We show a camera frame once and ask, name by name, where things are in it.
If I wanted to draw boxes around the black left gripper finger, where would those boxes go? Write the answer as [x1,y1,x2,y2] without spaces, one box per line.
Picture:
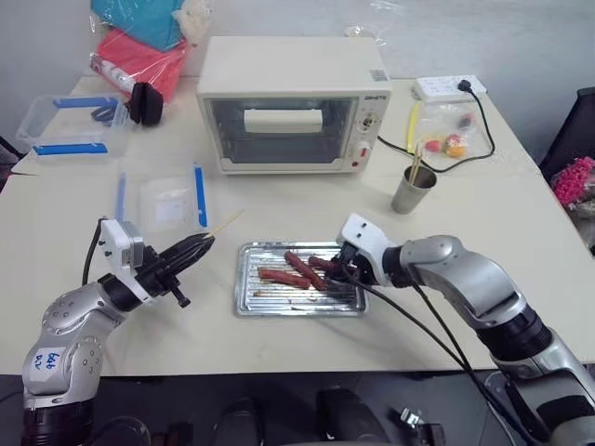
[159,233,217,267]
[165,243,214,277]

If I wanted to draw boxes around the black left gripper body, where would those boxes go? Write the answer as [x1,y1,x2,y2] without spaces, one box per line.
[134,244,192,309]

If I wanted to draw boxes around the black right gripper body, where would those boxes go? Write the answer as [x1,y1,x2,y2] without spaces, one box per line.
[332,244,374,285]

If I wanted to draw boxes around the short red sausage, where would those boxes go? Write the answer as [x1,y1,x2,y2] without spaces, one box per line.
[308,255,343,276]

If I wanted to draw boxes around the long red sausage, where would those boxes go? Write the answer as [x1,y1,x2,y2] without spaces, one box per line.
[258,268,311,289]
[284,250,329,293]

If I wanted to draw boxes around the silver metal baking tray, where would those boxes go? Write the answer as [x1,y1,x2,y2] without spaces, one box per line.
[231,240,369,319]

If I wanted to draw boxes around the metal cup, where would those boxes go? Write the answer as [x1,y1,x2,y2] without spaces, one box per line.
[390,165,439,216]

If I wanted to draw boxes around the clear lid with blue clips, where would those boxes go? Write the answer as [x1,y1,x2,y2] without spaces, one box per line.
[112,161,211,234]

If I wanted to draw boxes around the black pouch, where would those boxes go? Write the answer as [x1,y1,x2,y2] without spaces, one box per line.
[126,81,165,128]

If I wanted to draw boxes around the black metal clamp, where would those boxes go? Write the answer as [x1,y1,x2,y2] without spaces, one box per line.
[389,405,448,446]

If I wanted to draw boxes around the cream toaster oven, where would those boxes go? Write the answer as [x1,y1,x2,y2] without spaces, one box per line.
[194,35,393,177]

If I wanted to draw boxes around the clear container with blue clips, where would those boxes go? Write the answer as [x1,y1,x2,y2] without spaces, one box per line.
[15,93,132,160]

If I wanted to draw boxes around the clear bag with toys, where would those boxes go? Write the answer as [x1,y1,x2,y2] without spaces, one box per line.
[405,100,485,163]

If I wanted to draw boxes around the red bagged cloth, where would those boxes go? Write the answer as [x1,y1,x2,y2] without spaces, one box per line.
[88,26,192,101]

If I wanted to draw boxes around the white power strip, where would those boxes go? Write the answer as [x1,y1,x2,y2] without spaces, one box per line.
[414,73,489,105]

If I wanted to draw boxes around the teal bagged cloth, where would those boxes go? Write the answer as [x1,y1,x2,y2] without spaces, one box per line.
[89,0,188,51]

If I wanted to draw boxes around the clear plastic wrapper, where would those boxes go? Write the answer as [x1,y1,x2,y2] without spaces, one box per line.
[342,24,388,46]

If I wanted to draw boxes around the pink flower bunch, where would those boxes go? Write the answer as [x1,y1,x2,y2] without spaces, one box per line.
[549,156,595,211]

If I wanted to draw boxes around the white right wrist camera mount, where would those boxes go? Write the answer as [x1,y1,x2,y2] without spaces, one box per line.
[335,213,402,287]

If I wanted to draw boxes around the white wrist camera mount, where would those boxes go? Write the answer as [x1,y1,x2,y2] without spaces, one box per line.
[99,216,157,306]
[335,213,402,287]

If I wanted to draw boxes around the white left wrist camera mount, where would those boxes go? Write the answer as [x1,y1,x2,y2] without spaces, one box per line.
[99,216,157,306]

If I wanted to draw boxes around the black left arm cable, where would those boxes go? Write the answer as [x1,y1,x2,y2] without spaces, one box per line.
[82,217,106,287]

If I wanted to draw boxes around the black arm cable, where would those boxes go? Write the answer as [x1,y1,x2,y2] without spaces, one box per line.
[82,217,106,287]
[349,271,552,446]

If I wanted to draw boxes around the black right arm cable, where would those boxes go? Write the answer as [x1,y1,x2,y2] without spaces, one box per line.
[349,271,552,446]

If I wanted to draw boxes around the black power cable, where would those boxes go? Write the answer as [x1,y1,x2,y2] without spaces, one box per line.
[377,80,496,175]

